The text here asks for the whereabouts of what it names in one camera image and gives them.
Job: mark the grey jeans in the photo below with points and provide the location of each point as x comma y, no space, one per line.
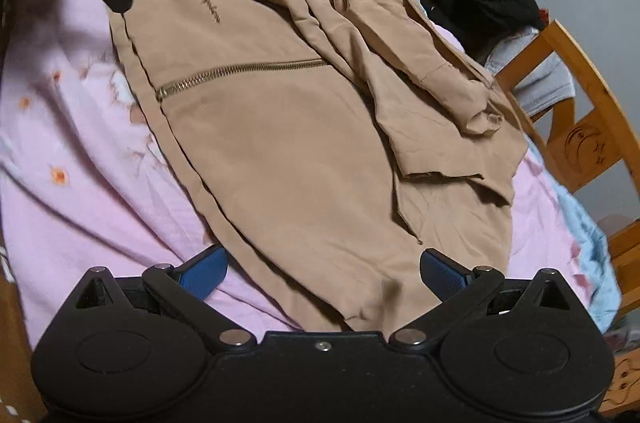
537,73

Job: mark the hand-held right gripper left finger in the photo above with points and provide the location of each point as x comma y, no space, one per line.
202,270

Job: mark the light blue blanket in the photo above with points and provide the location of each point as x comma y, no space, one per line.
585,243

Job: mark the wooden bed frame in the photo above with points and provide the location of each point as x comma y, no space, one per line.
590,103

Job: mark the brown patterned blanket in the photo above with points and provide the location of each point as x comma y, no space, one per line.
15,353

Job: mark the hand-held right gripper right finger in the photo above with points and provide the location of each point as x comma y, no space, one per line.
442,273

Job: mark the pink bed sheet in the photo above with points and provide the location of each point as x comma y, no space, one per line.
75,128

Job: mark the tan hooded zip jacket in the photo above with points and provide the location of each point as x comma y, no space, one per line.
280,143

